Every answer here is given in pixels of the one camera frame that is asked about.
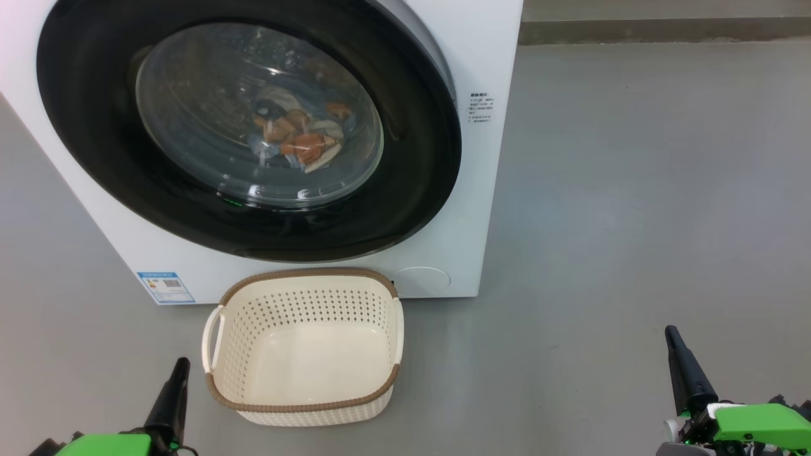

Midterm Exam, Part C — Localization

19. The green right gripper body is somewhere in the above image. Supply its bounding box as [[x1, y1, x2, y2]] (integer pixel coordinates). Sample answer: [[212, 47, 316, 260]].
[[655, 395, 811, 456]]

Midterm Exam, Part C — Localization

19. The printed warning text label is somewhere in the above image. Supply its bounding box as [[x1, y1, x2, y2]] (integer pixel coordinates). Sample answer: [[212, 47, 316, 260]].
[[467, 91, 495, 125]]

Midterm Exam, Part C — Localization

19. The round white filter cover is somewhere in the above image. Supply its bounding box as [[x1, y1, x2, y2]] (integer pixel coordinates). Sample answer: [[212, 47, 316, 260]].
[[391, 265, 452, 298]]

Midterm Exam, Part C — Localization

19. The white washing machine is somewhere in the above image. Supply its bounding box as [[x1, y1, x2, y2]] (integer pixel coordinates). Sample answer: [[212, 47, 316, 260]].
[[0, 0, 526, 307]]

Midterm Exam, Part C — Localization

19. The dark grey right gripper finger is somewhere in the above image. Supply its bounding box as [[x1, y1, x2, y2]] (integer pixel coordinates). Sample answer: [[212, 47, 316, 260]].
[[663, 325, 719, 417]]

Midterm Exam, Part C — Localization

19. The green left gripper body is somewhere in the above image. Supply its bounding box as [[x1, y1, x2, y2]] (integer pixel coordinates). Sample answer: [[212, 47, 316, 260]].
[[28, 427, 198, 456]]

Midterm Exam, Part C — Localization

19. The blue cartoon print clothing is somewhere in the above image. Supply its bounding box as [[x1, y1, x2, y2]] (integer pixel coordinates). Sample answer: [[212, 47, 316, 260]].
[[248, 85, 355, 174]]

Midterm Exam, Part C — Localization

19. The dark grey glass washer door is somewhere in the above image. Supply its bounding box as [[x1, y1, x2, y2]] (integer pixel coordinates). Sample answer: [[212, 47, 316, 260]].
[[35, 0, 464, 264]]

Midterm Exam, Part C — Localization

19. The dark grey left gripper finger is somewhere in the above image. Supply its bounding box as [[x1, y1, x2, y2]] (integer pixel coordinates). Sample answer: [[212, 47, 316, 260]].
[[144, 357, 191, 445]]

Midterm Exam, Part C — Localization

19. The cream plastic laundry basket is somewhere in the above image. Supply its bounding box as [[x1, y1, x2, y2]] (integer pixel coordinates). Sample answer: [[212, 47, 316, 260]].
[[201, 267, 406, 428]]

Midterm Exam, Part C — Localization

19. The blue energy label sticker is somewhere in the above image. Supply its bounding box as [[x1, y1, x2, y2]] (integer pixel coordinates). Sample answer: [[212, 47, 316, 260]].
[[136, 271, 197, 306]]

